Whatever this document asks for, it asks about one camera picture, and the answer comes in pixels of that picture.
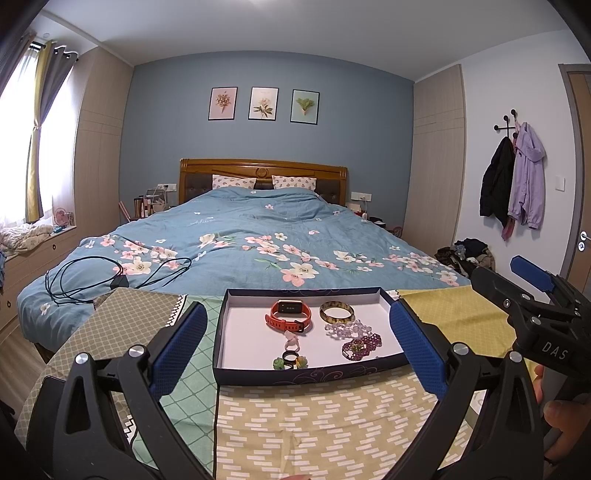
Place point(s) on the cream framed flower picture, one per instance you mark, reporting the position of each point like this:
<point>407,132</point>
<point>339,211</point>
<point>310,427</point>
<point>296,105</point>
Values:
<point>263,103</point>

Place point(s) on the small pink fan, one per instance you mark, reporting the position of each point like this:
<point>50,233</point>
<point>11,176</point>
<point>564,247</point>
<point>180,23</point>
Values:
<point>63,218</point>

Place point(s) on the black jacket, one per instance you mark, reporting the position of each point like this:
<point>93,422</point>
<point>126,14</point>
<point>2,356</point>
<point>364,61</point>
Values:
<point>496,184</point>

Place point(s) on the patchwork cloth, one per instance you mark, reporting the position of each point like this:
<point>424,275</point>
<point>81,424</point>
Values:
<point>323,415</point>

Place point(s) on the amber bangle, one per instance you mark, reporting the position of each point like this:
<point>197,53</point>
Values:
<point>323,316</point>

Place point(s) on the pink scarf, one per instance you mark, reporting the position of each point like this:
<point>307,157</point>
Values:
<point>507,229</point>

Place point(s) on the yellow and grey curtain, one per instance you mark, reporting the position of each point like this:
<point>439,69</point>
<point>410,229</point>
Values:
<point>44,115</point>

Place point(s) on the black wall coat hook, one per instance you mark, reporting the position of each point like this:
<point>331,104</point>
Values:
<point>508,121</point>

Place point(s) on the bed with floral duvet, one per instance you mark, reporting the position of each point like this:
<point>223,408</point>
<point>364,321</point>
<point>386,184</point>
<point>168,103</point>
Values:
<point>258,226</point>

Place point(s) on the white wall socket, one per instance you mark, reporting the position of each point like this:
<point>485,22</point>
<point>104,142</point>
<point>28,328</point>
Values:
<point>166,187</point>
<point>361,195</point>

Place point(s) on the green framed flower picture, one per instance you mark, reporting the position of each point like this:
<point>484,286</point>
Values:
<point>305,106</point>

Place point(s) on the cosmetics on nightstand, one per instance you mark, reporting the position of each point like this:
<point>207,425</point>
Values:
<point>150,203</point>

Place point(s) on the wooden bed headboard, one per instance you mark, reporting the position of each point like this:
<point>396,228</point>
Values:
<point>263,164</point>

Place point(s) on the window bench cabinet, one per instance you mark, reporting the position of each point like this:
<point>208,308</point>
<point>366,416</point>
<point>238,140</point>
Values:
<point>41,272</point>

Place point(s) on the clothes pile on floor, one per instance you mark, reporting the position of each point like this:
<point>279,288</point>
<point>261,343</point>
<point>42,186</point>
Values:
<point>466,256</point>

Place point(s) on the white light switch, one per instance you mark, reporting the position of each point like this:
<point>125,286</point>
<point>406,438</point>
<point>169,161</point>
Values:
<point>559,182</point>

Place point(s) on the orange smartwatch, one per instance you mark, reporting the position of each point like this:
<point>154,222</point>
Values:
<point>277,323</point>

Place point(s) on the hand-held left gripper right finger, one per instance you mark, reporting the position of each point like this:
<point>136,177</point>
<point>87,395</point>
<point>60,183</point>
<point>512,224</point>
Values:
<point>418,350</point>

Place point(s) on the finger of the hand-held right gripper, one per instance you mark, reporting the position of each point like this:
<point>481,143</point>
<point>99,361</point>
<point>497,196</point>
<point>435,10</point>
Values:
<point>496,288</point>
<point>531,273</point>

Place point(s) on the dotted white pillow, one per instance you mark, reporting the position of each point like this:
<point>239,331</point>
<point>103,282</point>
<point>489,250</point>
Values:
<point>233,181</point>
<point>294,182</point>

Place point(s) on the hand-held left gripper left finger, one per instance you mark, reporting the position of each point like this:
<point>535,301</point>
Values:
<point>182,350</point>

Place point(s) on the person's right hand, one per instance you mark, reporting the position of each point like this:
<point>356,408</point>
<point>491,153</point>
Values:
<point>568,413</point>

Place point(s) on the purple jacket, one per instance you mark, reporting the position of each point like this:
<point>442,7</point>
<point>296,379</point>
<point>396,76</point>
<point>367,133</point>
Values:
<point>528,180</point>

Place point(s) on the black curtain rod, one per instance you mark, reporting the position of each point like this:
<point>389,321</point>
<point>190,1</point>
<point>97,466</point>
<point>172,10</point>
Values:
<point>69,54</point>

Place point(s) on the dark blue box tray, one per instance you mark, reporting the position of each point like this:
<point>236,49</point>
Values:
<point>244,332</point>

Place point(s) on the light clothes pile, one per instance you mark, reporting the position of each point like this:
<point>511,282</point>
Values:
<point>25,237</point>

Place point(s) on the beige wardrobe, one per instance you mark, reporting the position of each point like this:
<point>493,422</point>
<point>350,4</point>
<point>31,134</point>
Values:
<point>434,161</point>
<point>101,147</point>

